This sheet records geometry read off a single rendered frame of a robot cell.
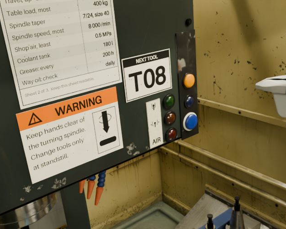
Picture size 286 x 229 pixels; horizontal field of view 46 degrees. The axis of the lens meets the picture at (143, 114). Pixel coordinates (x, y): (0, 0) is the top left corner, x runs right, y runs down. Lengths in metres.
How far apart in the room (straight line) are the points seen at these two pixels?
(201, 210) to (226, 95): 0.62
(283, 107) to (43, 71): 0.37
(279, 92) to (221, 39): 0.94
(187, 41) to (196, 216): 1.30
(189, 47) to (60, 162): 0.29
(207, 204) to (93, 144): 1.35
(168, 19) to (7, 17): 0.26
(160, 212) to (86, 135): 1.69
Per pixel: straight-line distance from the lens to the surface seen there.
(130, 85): 0.54
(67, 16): 0.48
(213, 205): 1.81
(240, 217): 1.02
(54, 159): 0.51
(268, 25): 1.35
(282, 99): 0.58
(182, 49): 0.60
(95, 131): 0.52
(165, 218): 2.14
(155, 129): 0.59
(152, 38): 0.56
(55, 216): 1.35
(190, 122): 0.64
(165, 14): 0.57
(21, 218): 0.68
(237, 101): 1.50
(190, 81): 0.62
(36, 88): 0.47
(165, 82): 0.58
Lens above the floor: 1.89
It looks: 20 degrees down
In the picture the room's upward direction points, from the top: 6 degrees counter-clockwise
